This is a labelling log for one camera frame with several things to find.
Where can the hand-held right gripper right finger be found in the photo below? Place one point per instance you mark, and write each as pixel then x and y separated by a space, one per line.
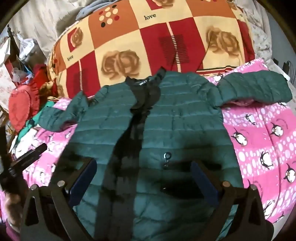
pixel 203 183

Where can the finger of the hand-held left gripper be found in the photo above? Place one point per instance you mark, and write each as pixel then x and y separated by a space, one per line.
pixel 34 154

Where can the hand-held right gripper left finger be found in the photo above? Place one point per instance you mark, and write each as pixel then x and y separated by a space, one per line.
pixel 83 180

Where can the green puffer jacket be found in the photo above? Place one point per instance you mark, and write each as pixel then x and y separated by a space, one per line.
pixel 180 111

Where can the teal garment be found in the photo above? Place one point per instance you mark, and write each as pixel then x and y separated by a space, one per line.
pixel 30 126

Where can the red frilled round cushion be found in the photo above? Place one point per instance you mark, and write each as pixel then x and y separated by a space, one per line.
pixel 20 109

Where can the pink penguin print blanket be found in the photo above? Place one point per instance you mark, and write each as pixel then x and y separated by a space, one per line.
pixel 254 139

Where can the tan cloth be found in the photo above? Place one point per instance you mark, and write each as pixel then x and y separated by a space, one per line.
pixel 47 87

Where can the red cloth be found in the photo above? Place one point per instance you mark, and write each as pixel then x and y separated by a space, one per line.
pixel 40 74

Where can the clear plastic bag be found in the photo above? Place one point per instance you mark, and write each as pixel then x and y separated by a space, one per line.
pixel 26 48

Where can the grey-blue cloth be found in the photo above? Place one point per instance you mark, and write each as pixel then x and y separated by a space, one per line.
pixel 92 11

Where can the checkered rose print quilt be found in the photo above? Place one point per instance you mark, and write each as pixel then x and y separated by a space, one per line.
pixel 148 34

